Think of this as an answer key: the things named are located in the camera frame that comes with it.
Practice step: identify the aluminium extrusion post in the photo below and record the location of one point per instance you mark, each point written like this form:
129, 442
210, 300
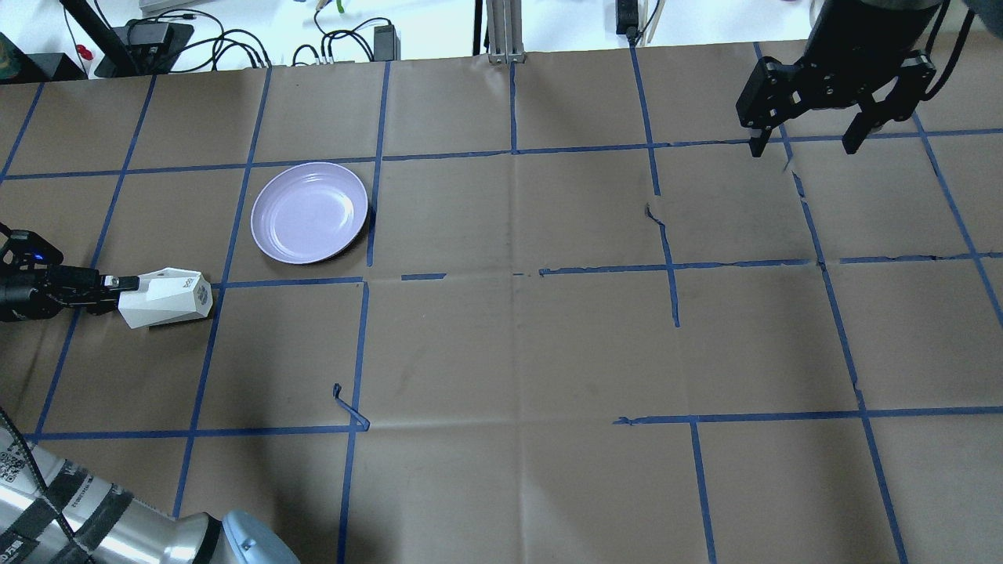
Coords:
504, 31

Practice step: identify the loose blue tape strip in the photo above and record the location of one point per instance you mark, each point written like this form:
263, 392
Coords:
357, 421

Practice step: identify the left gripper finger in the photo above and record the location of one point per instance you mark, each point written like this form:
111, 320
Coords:
111, 283
101, 308

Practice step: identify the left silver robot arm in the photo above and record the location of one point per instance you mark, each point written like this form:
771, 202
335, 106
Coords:
55, 510

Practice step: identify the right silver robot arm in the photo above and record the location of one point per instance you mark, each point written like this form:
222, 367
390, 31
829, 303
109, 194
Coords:
902, 23

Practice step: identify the black power adapter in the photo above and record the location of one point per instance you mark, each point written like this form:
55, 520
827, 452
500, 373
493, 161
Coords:
385, 45

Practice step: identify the lavender round plate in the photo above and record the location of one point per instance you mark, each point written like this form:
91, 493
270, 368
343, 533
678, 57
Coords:
309, 213

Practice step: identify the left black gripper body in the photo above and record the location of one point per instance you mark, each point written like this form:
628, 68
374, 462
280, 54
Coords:
22, 295

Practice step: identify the black plug with cable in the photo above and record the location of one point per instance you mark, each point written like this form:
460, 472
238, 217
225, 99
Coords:
630, 20

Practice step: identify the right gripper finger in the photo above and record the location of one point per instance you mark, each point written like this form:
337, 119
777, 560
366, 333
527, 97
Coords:
862, 125
757, 141

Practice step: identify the black device on stand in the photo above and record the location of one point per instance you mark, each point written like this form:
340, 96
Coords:
138, 48

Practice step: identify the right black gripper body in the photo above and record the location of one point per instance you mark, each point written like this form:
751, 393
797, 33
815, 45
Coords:
860, 41

